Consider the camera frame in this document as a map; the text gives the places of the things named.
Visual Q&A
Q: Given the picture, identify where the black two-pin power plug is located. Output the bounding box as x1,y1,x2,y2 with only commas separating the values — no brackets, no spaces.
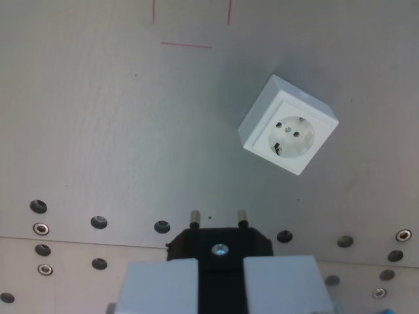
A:
166,209,274,314

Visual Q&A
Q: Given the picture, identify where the white wall socket box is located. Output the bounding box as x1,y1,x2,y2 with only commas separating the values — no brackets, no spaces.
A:
238,74,340,177

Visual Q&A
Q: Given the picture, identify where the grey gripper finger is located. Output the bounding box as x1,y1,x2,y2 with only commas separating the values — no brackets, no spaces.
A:
107,258,200,314
243,255,335,314

